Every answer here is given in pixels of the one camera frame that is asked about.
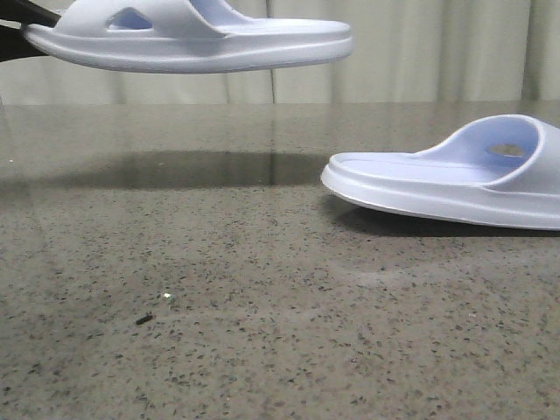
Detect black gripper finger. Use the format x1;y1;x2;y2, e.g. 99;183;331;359
0;25;46;62
0;0;60;27

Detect light blue slipper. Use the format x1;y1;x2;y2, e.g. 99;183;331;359
321;115;559;230
22;0;353;74

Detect small black debris piece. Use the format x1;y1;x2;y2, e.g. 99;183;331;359
135;312;155;326

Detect beige curtain backdrop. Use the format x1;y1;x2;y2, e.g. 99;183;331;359
1;1;559;105

